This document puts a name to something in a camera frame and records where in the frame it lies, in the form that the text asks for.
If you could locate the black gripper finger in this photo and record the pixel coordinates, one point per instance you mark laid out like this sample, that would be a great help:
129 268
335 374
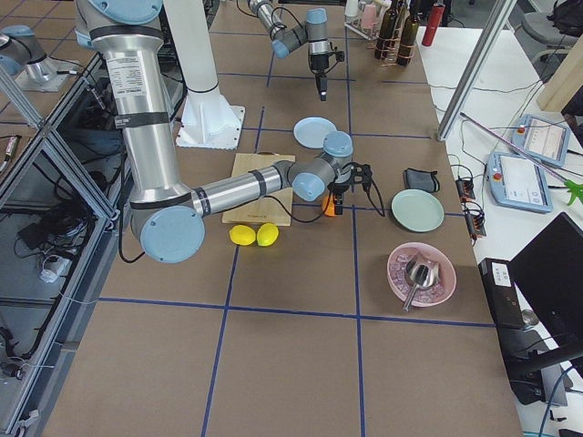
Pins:
323 88
336 208
318 82

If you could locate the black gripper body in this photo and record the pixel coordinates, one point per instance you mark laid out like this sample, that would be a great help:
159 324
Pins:
317 63
339 187

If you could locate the orange fruit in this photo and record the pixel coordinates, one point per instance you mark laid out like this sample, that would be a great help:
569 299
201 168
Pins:
326 203

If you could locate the light blue plate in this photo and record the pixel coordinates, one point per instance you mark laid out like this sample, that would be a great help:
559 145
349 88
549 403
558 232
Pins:
310 132

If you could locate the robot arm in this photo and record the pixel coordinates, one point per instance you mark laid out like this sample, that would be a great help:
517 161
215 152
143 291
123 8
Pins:
167 214
313 31

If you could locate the light green plate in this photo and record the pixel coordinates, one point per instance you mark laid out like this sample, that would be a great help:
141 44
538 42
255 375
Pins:
417 210

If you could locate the wooden cutting board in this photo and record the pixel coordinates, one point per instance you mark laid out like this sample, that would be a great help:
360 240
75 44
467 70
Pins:
263 210

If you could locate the pink cup on top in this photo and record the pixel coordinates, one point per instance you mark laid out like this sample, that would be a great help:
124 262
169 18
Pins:
368 19

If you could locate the green wine bottle front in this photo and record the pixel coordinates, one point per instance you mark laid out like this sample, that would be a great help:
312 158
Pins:
386 30

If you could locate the green wine bottle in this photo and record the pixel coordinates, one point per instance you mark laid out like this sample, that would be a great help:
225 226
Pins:
408 35
386 30

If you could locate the upper yellow lemon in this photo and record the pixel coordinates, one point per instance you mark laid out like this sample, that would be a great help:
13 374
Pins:
267 234

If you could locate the yellow lemon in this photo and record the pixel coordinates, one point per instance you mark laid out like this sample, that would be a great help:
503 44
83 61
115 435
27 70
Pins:
242 235
267 234

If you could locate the green wine bottle middle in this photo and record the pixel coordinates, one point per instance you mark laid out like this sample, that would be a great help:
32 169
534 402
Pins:
408 35

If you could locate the lower yellow lemon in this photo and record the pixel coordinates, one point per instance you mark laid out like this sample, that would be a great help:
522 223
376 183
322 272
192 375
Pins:
242 235

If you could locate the metal scoop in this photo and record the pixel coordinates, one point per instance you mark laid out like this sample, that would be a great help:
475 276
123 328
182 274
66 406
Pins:
421 273

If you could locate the red thermos bottle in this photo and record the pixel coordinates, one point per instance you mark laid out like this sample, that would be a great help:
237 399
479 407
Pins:
433 22

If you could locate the pink bowl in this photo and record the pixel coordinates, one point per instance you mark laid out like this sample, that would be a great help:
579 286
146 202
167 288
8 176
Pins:
435 295

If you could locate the black power strip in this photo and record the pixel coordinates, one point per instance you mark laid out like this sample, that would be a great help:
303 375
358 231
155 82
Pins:
473 213

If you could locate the near teach pendant tablet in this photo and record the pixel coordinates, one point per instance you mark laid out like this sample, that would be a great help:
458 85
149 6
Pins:
516 182

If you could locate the teach pendant tablet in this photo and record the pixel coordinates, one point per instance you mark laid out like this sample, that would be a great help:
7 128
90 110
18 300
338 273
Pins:
542 139
516 182

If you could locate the black desktop computer box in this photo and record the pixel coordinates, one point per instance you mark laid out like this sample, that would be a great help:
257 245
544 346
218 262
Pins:
501 294

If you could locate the far teach pendant tablet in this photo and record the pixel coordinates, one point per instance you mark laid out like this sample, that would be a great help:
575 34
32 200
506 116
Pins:
542 139

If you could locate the black computer monitor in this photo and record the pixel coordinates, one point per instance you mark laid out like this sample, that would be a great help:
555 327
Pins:
548 272

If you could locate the copper wire bottle rack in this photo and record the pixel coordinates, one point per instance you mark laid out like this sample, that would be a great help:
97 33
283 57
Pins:
392 49

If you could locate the aluminium frame post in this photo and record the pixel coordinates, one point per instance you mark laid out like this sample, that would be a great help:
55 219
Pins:
485 43

